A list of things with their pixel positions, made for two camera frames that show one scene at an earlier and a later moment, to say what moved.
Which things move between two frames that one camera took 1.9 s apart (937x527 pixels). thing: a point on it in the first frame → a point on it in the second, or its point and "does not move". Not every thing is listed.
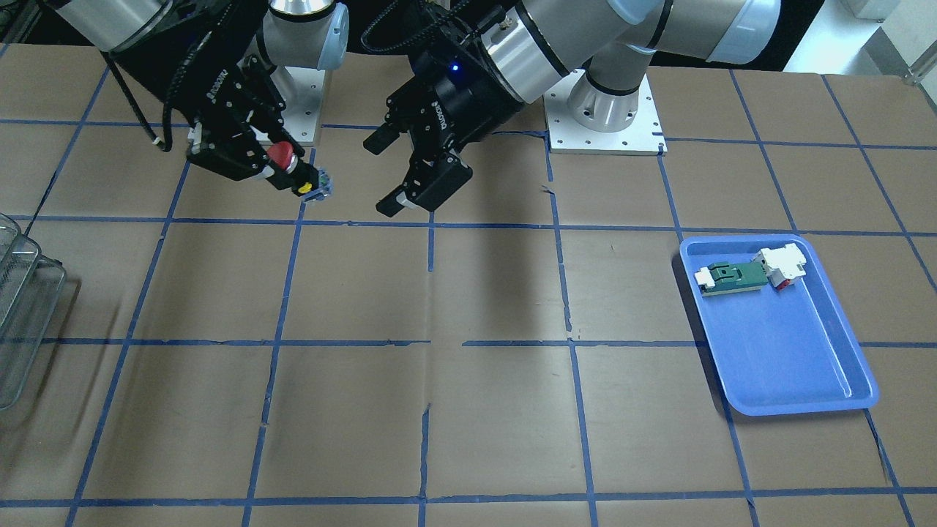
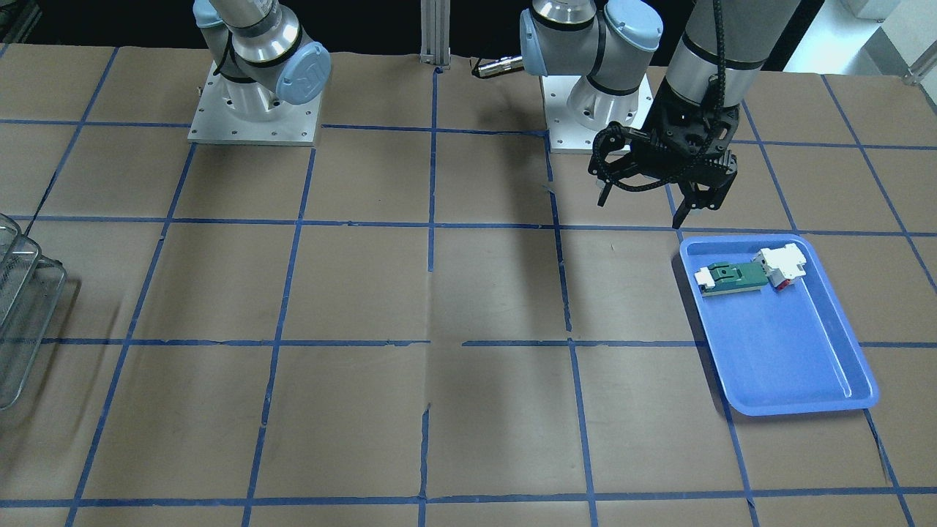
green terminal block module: x=722 y=277 does not move
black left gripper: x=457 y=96 → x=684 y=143
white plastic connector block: x=782 y=264 does not move
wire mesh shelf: x=31 y=288 does not move
